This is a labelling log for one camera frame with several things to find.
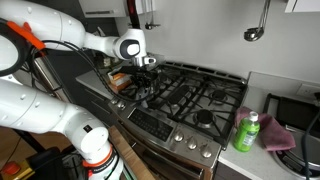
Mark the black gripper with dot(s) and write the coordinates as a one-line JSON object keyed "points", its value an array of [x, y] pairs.
{"points": [[141, 77]]}

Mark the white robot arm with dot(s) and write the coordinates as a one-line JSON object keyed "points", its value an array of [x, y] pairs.
{"points": [[29, 101]]}

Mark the stainless steel gas stove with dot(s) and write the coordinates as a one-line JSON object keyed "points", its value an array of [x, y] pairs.
{"points": [[180, 130]]}

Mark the orange box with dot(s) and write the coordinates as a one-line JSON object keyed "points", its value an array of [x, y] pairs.
{"points": [[119, 81]]}

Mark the wooden board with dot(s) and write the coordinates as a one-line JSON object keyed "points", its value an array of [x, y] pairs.
{"points": [[132, 163]]}

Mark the black oven mitt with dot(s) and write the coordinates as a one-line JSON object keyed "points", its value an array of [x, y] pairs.
{"points": [[133, 15]]}

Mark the green dish soap bottle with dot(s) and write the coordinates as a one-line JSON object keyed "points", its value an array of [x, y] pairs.
{"points": [[247, 132]]}

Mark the pink cloth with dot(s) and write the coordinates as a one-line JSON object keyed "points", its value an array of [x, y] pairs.
{"points": [[273, 135]]}

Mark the black portable cooktop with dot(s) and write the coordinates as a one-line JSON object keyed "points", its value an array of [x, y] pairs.
{"points": [[290, 112]]}

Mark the red emergency stop button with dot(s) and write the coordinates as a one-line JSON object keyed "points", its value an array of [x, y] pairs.
{"points": [[11, 168]]}

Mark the white wall outlet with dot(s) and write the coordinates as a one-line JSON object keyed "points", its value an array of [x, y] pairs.
{"points": [[307, 90]]}

